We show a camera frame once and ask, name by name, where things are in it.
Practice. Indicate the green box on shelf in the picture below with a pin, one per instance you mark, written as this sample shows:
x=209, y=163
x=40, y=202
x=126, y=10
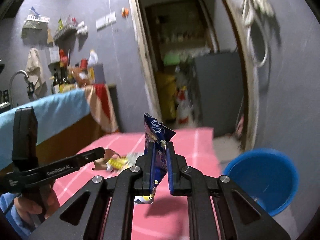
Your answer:
x=171, y=60

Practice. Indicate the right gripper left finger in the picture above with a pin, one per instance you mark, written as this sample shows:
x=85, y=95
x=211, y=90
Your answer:
x=144, y=184

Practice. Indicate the light blue towel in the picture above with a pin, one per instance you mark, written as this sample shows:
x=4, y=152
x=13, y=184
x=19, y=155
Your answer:
x=54, y=113

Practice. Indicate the dark glass bottle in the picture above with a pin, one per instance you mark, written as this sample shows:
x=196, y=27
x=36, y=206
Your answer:
x=56, y=82

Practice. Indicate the red white rice bag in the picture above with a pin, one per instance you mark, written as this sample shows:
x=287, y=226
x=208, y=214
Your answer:
x=184, y=107

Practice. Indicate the white rubber glove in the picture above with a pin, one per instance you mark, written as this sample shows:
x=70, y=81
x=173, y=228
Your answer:
x=264, y=7

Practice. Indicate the yellow snack wrapper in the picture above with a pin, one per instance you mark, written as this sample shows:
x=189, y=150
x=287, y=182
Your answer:
x=114, y=162

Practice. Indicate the blue plastic basin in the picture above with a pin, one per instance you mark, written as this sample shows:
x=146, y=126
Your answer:
x=266, y=175

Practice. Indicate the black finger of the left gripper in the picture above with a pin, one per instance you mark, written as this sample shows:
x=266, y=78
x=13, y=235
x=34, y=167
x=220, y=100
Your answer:
x=90, y=156

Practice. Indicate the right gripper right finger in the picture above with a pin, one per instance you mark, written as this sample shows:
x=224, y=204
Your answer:
x=178, y=185

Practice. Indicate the grey washing machine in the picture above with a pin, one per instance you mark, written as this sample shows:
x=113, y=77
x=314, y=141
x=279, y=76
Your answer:
x=221, y=89

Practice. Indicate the wire wall shelf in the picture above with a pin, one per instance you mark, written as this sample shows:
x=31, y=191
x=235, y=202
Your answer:
x=65, y=27

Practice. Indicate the white basket wall shelf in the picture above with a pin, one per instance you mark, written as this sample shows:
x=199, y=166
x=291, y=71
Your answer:
x=35, y=20

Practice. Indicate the brown paper bag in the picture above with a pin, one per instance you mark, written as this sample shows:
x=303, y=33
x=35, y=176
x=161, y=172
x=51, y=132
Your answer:
x=80, y=76

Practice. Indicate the beige hanging rag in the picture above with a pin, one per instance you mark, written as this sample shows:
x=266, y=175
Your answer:
x=35, y=71

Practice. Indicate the dark blue snack wrapper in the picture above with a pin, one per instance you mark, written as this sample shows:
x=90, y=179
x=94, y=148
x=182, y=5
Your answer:
x=160, y=134

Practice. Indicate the red paper cup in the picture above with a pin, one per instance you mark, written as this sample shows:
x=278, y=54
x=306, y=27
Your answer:
x=83, y=64

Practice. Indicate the blue sleeve forearm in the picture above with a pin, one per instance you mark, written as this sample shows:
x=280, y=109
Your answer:
x=20, y=226

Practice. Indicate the orange wall hook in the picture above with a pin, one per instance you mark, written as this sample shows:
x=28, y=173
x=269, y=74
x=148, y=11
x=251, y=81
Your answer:
x=125, y=12

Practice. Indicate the left hand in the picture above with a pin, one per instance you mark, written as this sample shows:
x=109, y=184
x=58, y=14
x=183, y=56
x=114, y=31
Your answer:
x=26, y=207

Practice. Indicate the red and beige cloth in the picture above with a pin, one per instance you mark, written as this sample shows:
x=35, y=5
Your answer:
x=101, y=107

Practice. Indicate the white wall switch plate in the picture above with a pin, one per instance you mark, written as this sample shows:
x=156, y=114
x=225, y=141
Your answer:
x=106, y=21

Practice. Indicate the chrome faucet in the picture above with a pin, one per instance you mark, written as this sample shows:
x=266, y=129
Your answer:
x=20, y=88

